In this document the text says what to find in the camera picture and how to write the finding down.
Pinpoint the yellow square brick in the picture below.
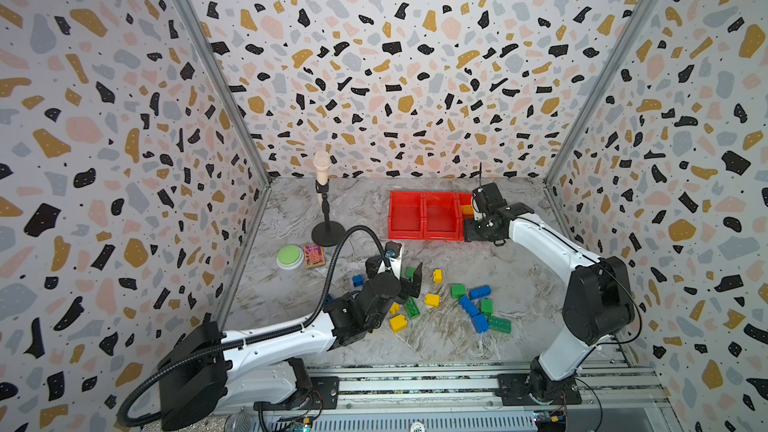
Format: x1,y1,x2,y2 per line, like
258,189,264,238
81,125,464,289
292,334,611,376
424,294,440,307

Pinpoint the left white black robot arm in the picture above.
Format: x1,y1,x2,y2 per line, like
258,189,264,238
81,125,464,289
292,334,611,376
159,267,422,431

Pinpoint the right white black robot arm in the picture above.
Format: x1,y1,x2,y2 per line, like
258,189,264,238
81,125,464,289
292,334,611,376
463,183,636,404

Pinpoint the green long brick lower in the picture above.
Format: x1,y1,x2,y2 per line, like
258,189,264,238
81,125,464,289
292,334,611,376
404,297,421,319

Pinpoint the right red bin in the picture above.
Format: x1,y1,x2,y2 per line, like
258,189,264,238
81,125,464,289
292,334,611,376
457,192,475,220

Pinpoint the red bin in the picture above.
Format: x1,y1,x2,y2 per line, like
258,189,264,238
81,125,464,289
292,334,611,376
388,190,423,240
457,192,475,220
422,192,463,241

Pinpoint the green square brick centre right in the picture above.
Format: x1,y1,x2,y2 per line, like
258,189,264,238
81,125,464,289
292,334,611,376
450,284,466,299

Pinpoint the middle red bin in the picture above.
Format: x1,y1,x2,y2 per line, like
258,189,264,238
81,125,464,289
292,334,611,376
422,192,463,241

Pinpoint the microphone on black stand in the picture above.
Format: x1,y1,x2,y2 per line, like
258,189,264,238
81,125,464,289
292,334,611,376
312,150,345,247

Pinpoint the colourful small card box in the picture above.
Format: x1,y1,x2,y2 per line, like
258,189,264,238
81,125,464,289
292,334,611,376
303,244,326,269

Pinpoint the blue long brick right diagonal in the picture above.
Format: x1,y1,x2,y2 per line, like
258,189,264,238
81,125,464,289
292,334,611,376
458,295,480,318

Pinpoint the left red bin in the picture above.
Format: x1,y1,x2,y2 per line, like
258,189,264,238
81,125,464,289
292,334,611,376
388,190,423,240

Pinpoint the blue long brick right upper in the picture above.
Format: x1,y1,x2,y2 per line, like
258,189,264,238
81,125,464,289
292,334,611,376
467,285,492,301

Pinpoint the blue square brick right lower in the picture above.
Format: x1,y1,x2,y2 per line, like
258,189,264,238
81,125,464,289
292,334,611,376
471,313,490,334

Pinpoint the green round button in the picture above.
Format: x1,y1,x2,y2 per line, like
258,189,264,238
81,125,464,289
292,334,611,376
276,244,305,270

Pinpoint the dark green long brick right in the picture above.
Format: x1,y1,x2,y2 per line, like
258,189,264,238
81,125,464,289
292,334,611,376
487,316,512,334

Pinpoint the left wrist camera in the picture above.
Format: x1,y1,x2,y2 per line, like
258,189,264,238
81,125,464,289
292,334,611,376
384,241,403,278

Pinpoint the black corrugated cable hose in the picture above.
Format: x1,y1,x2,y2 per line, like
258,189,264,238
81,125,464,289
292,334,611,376
116,225,388,428

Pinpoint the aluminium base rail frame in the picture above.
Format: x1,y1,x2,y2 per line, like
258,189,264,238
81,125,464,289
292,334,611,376
264,358,682,431

